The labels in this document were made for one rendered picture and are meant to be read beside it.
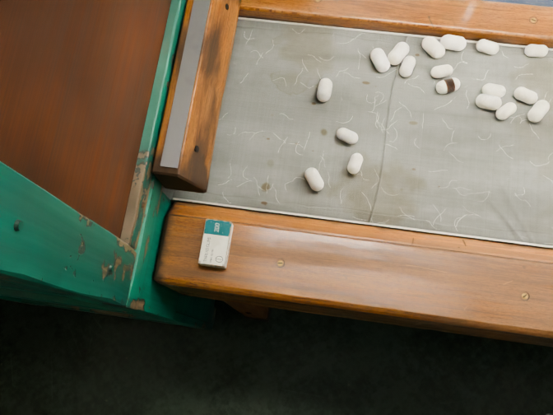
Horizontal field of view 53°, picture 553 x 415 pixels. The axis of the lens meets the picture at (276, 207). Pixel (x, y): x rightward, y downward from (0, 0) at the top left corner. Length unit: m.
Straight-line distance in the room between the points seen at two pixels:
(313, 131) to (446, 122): 0.19
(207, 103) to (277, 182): 0.15
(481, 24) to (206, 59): 0.40
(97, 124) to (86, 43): 0.08
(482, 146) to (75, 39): 0.56
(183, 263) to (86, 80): 0.31
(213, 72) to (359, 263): 0.32
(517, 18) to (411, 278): 0.42
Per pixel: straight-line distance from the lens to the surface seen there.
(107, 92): 0.59
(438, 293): 0.75
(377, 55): 0.85
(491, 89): 0.87
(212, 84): 0.76
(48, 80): 0.48
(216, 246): 0.73
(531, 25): 0.93
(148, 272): 0.75
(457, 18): 0.90
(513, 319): 0.78
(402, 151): 0.82
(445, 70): 0.86
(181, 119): 0.71
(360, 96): 0.84
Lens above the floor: 1.49
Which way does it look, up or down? 75 degrees down
